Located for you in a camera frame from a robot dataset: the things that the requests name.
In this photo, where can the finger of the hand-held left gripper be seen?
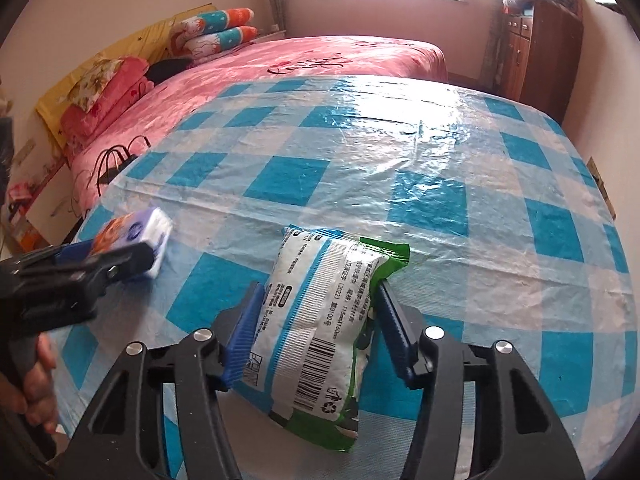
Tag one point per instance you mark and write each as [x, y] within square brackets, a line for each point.
[125, 262]
[75, 252]

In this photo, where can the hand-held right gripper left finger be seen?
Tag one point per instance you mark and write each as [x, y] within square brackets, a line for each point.
[245, 340]

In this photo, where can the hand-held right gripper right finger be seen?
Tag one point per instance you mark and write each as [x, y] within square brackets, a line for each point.
[400, 340]

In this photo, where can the orange blue tissue packet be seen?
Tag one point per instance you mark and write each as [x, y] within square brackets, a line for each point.
[145, 232]

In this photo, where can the green white wet wipe packet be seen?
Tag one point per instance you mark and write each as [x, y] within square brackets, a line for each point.
[310, 310]

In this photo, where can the person's left hand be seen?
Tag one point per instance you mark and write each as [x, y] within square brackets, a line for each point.
[40, 385]

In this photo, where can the orange cardboard box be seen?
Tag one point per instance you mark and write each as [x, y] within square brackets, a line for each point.
[27, 240]

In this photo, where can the white nightstand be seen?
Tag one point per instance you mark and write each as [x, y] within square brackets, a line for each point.
[50, 210]

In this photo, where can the red cloth item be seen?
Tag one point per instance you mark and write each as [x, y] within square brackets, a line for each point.
[19, 194]

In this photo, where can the blue checked plastic tablecloth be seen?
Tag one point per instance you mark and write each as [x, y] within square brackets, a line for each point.
[450, 210]

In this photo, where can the folded pink blanket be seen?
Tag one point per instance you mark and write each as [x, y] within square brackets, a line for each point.
[120, 90]

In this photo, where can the floral pillow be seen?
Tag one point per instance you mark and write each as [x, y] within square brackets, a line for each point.
[92, 82]

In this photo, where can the bed with pink bedspread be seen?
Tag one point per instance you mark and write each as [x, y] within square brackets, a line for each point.
[200, 90]

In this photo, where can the black cloth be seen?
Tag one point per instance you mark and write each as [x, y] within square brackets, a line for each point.
[167, 70]

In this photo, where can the yellow headboard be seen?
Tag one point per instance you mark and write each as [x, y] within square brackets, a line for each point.
[100, 55]

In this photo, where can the cartoon printed pillow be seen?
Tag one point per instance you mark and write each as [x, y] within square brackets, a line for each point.
[225, 40]
[220, 17]

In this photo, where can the brown wooden cabinet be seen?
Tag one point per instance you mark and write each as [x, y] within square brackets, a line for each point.
[550, 60]

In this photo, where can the folded pink grey quilt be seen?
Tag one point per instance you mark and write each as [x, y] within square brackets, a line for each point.
[555, 2]

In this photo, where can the wall socket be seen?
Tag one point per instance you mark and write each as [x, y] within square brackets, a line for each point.
[26, 154]

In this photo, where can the brown wooden frame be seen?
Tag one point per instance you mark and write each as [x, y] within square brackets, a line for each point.
[600, 190]

